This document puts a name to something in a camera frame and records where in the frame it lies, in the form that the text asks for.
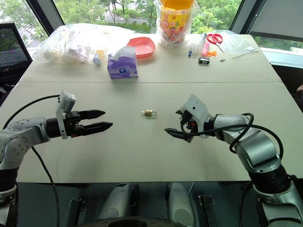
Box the black metal table bracket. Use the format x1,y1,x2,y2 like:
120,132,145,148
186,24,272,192
65,197,86,227
197,193,216,227

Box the dark rounded robot waist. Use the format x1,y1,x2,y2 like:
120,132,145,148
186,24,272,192
80,216,188,227

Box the empty clear plastic bag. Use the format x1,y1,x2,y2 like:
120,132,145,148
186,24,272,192
213,29,260,59

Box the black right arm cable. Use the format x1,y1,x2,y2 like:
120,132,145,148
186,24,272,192
180,113,284,159

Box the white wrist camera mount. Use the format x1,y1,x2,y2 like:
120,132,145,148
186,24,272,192
178,94,213,139
55,89,77,140

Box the red handled scissors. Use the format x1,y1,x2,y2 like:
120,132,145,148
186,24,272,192
206,33,226,54

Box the pink highlighter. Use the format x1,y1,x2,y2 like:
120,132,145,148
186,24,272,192
201,42,210,58

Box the red plastic bowl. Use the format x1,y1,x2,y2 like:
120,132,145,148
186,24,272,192
126,36,157,59

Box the black mesh office chair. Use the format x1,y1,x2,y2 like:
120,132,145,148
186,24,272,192
0,22,33,101

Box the yellow bucket in clear bag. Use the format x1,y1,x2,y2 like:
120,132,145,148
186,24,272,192
153,0,197,50

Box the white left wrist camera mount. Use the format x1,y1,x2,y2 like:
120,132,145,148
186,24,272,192
55,89,77,140

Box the clear bag with white items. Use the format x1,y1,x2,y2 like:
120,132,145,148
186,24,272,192
33,23,134,66

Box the purple tissue box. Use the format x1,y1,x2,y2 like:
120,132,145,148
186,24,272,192
107,46,139,80

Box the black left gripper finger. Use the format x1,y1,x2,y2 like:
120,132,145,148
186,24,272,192
82,122,114,136
79,109,106,120

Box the blue yellow glue tube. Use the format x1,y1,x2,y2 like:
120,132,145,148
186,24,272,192
92,49,105,66

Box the silver rounded robot leg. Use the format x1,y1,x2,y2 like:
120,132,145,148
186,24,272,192
166,182,196,227
98,183,140,221

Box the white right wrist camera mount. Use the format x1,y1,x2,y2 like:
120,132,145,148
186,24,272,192
178,94,213,139

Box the clear blue pen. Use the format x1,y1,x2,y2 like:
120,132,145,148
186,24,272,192
187,33,207,59

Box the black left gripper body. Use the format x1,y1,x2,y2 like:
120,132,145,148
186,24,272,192
64,111,85,139

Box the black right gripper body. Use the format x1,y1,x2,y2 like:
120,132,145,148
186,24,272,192
180,111,198,143

